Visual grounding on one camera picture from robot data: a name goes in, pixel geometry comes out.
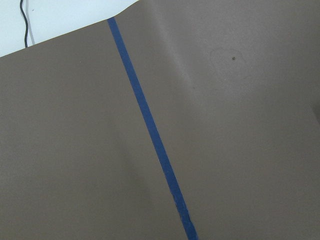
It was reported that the black cable on desk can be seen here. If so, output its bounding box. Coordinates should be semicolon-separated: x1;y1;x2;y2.
19;0;30;48

